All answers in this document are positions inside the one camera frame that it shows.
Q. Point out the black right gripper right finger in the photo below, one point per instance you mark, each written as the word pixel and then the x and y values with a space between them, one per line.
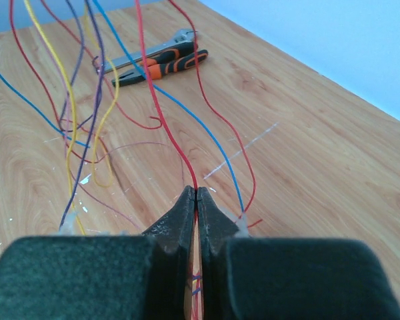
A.
pixel 287 277

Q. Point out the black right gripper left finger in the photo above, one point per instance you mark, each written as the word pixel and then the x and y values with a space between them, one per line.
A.
pixel 146 276

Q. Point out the silver adjustable wrench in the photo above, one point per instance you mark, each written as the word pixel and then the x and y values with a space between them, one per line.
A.
pixel 181 42

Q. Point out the orange handled pliers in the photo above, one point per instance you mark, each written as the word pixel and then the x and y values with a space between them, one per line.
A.
pixel 173 60

